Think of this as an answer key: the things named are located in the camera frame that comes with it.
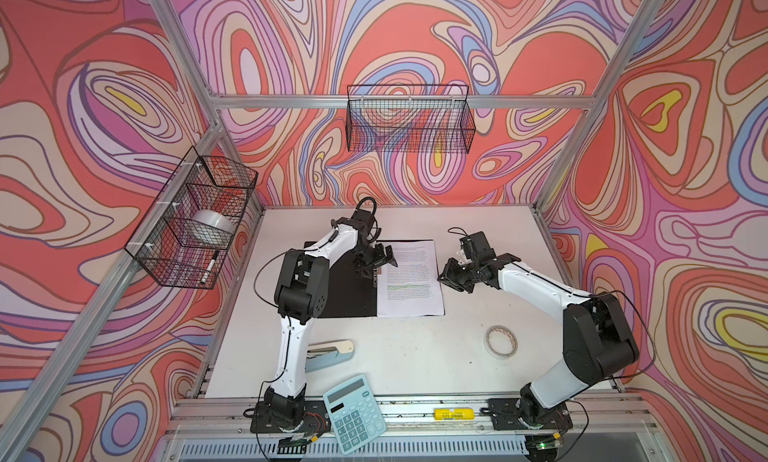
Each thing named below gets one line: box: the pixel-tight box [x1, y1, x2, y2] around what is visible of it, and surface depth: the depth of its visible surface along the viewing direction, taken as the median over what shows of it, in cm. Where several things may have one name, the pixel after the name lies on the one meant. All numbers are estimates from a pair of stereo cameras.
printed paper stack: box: [377, 240, 445, 317], surface depth 98 cm
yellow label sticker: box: [433, 408, 475, 421], surface depth 74 cm
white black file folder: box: [318, 252, 378, 318], surface depth 95 cm
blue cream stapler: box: [305, 339, 355, 374], surface depth 82 cm
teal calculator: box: [323, 374, 387, 455], surface depth 73 cm
